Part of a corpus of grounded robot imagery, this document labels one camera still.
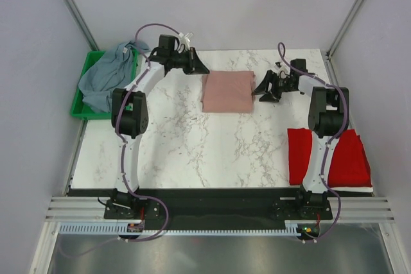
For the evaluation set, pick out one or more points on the pink t shirt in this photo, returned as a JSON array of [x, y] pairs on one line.
[[228, 92]]

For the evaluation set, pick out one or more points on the green plastic bin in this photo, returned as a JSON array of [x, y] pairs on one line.
[[78, 108]]

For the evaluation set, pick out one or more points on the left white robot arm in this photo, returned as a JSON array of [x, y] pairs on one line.
[[130, 118]]

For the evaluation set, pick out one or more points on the left aluminium corner post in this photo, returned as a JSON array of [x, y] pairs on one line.
[[81, 23]]

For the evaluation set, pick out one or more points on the white cable duct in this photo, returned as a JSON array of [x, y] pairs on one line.
[[290, 229], [101, 228]]

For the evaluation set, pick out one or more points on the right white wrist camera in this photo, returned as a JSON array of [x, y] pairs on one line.
[[280, 68]]

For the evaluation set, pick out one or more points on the folded red t shirt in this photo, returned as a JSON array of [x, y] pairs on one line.
[[349, 165]]

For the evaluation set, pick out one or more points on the aluminium rail frame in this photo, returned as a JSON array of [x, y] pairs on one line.
[[356, 209]]

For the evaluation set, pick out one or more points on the right white cable duct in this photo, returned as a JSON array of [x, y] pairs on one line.
[[290, 229]]

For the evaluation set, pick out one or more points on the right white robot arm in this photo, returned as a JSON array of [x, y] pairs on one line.
[[327, 120]]

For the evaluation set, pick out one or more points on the grey-blue t shirt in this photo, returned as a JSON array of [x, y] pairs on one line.
[[115, 68]]

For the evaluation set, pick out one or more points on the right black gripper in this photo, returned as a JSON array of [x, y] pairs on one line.
[[262, 88]]

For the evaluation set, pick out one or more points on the folded white t shirt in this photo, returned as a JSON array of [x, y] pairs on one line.
[[354, 189]]

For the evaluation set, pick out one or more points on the left white cable duct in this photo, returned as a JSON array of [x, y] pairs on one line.
[[101, 228]]

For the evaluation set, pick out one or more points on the right aluminium corner post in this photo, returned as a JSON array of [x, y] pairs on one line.
[[349, 19]]

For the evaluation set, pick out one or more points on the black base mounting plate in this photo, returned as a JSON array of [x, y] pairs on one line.
[[214, 209]]

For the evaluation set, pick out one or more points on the aluminium corner post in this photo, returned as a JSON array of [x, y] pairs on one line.
[[349, 19], [81, 23]]

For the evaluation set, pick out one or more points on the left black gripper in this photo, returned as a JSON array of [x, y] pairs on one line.
[[196, 67]]

